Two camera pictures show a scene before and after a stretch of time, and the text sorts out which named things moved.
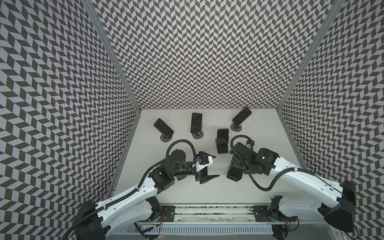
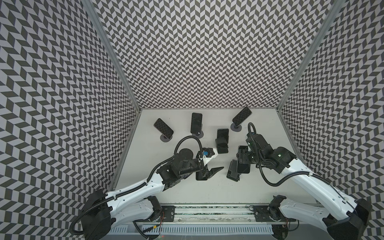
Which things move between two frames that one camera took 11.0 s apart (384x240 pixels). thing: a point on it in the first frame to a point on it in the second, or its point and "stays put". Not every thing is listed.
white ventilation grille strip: x=195 y=230 stays put
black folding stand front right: x=234 y=173 stays put
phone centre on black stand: x=223 y=135 stays put
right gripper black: x=237 y=163 to x=243 y=159
